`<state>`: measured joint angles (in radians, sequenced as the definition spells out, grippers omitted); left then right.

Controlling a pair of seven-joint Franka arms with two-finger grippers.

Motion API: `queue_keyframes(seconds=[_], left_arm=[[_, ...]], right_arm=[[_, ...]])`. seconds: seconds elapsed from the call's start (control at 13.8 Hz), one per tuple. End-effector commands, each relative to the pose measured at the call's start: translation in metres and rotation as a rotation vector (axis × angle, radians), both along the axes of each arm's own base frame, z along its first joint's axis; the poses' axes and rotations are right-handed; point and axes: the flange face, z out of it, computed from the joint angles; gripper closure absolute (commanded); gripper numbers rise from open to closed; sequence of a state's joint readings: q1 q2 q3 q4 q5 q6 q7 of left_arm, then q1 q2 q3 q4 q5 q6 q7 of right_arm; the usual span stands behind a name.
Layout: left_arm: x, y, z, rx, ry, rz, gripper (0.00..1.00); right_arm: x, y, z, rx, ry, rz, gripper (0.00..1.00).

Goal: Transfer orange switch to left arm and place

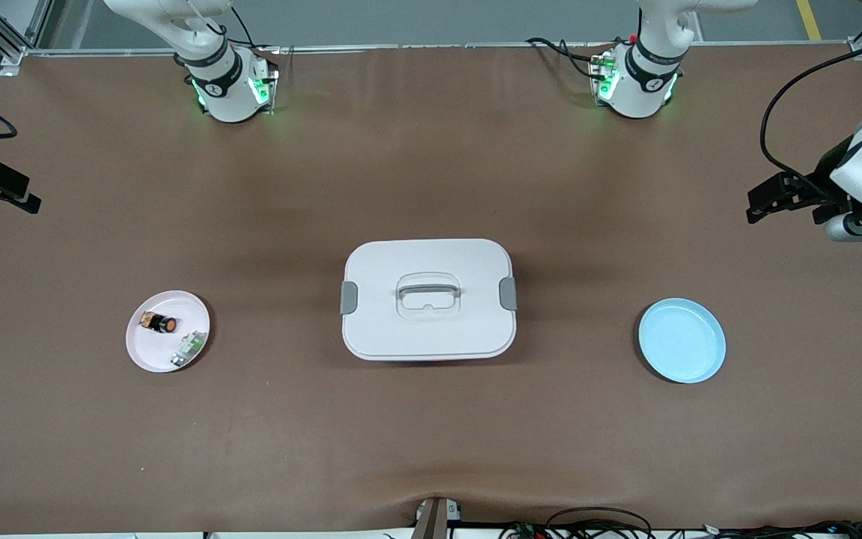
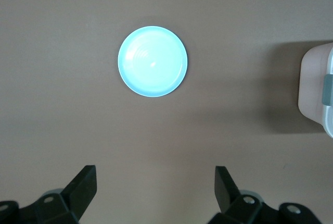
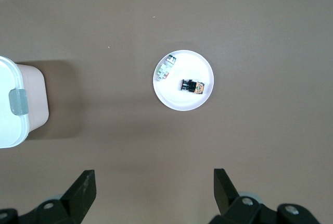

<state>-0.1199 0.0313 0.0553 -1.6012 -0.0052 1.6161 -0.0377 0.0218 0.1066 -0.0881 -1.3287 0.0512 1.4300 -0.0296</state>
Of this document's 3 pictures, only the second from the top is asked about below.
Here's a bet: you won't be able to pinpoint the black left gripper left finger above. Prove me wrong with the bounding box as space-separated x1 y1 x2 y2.
0 165 97 224

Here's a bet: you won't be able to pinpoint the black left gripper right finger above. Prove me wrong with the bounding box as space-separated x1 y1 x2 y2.
210 166 320 224

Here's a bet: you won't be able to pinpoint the white lidded box grey latches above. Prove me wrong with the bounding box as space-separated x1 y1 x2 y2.
298 43 333 139

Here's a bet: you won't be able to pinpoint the light blue round plate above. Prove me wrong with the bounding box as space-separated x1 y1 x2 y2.
117 26 188 97

